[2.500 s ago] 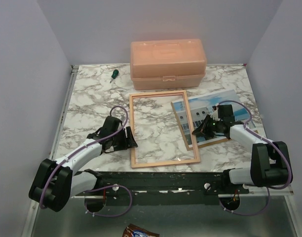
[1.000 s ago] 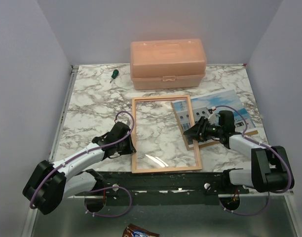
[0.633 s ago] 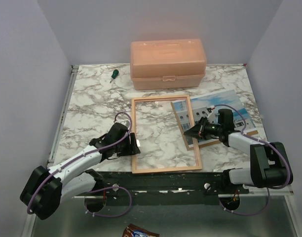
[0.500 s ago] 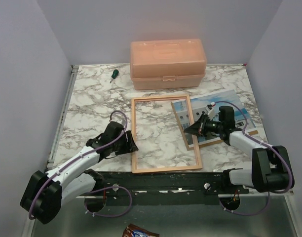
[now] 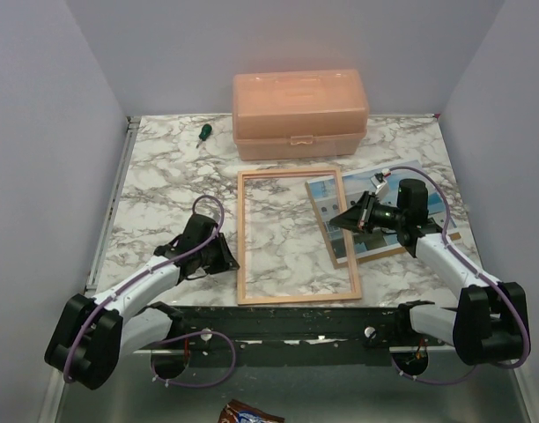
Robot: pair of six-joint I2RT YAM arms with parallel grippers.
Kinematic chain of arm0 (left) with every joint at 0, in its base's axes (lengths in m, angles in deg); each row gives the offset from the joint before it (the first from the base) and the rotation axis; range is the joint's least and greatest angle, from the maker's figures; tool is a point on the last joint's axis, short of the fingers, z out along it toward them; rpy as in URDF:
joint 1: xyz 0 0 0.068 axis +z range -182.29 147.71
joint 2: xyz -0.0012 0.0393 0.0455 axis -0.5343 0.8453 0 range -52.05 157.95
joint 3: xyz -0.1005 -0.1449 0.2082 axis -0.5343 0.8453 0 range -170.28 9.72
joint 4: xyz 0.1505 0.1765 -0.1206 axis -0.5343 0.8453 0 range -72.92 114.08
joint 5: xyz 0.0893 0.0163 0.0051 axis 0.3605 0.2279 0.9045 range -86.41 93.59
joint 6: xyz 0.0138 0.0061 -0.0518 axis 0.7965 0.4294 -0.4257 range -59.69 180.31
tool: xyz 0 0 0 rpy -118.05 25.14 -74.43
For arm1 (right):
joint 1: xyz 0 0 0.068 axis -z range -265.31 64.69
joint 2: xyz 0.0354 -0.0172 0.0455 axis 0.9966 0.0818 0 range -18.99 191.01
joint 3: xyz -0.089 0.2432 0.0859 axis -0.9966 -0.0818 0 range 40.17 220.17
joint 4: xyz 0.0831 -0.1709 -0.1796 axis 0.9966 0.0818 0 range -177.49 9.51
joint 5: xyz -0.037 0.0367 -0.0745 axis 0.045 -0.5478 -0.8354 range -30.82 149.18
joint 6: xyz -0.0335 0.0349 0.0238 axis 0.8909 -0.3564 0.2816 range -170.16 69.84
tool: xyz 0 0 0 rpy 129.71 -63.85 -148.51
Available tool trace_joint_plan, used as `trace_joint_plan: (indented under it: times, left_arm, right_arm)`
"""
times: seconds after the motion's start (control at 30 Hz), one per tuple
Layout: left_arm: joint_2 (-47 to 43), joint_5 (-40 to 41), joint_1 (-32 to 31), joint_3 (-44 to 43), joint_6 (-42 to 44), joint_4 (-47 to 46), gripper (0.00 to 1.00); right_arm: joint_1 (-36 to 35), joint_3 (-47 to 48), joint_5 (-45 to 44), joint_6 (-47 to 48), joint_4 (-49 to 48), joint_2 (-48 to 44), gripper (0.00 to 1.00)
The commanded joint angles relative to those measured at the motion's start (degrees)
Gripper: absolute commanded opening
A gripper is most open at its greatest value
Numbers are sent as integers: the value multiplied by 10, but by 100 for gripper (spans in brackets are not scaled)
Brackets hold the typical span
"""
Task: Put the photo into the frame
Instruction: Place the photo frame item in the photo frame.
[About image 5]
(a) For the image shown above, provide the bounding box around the building photo print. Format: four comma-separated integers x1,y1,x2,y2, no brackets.
305,167,446,268

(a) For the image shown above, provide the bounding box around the aluminium extrusion rail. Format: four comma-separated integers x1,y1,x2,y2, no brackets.
38,116,142,422

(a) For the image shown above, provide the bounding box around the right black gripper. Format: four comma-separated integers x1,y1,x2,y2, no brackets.
331,191,407,235

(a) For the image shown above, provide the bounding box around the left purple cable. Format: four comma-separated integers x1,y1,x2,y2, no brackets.
63,196,238,390

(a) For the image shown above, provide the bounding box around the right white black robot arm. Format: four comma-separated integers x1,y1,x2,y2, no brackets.
330,179,530,368

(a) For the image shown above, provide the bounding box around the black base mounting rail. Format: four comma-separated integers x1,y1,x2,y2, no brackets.
150,302,421,368

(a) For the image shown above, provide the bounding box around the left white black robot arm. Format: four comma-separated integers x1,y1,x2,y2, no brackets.
44,213,240,390

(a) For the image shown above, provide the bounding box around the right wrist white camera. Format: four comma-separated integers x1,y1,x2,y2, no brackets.
371,168,391,200

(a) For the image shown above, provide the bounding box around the green handled screwdriver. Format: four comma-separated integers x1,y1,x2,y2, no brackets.
196,123,212,148

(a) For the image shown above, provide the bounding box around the brown snack wrapper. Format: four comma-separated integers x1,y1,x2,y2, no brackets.
218,399,284,423

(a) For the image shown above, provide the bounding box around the pink wooden picture frame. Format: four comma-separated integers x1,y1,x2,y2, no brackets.
237,167,363,306

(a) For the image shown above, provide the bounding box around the orange translucent plastic toolbox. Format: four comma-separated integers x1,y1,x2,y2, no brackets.
233,69,370,161

